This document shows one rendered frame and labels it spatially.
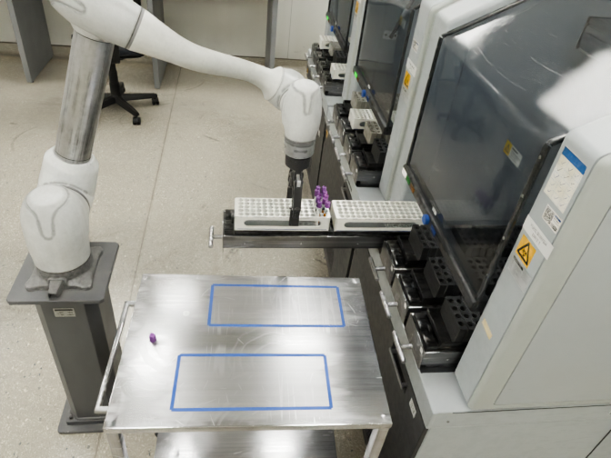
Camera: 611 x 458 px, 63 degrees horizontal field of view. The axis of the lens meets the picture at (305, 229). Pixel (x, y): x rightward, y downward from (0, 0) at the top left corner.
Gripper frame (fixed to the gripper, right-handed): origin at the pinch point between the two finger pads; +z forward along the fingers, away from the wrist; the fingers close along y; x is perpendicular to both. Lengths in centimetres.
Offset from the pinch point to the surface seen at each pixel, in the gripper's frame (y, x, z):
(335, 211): 1.1, 13.8, -0.3
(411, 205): -2.6, 40.0, -0.4
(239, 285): 29.6, -16.7, 4.3
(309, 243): 6.6, 5.6, 8.3
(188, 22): -350, -58, 48
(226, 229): 4.8, -20.4, 4.6
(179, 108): -251, -60, 86
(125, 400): 63, -41, 4
